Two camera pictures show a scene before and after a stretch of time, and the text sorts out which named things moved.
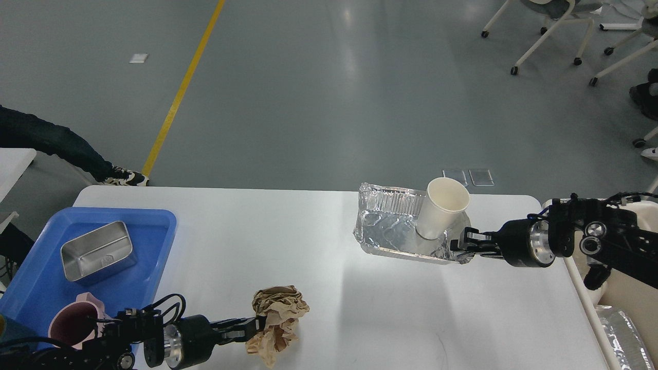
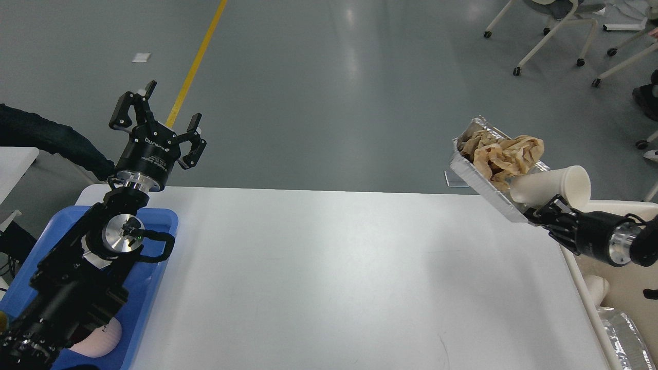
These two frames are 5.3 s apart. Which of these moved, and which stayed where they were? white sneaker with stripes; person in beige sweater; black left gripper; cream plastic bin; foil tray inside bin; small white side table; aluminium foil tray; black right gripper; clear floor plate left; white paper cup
Moved: black right gripper; black left gripper; aluminium foil tray; white paper cup
Stayed: clear floor plate left; foil tray inside bin; white sneaker with stripes; small white side table; cream plastic bin; person in beige sweater
